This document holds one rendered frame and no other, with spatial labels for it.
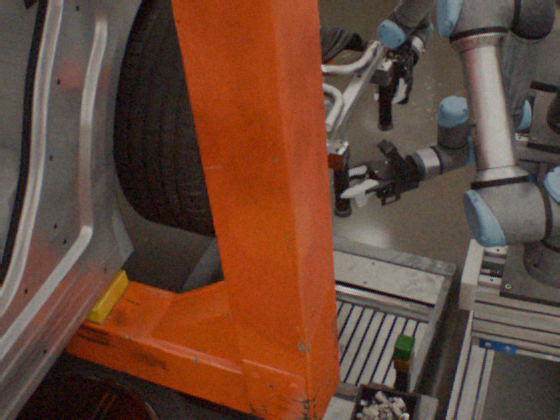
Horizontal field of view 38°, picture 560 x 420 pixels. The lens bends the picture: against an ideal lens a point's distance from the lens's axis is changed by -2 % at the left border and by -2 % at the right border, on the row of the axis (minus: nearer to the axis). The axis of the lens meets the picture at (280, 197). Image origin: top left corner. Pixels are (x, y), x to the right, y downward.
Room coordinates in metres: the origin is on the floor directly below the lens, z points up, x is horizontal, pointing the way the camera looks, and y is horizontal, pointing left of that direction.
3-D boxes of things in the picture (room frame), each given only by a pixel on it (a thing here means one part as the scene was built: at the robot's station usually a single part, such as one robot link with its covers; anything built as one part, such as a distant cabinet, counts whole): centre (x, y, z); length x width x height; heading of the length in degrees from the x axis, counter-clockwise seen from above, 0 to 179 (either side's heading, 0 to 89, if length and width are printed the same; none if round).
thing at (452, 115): (1.53, -0.44, 0.91); 0.11 x 0.08 x 0.11; 92
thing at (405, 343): (1.10, -0.23, 0.64); 0.04 x 0.04 x 0.04; 63
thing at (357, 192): (1.42, -0.19, 0.81); 0.09 x 0.03 x 0.06; 118
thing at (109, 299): (1.31, 0.47, 0.71); 0.14 x 0.14 x 0.05; 63
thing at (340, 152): (1.45, -0.12, 0.93); 0.09 x 0.05 x 0.05; 63
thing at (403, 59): (1.86, -0.36, 0.86); 0.12 x 0.08 x 0.09; 153
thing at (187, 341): (1.23, 0.32, 0.69); 0.52 x 0.17 x 0.35; 63
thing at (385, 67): (1.75, -0.27, 0.93); 0.09 x 0.05 x 0.05; 63
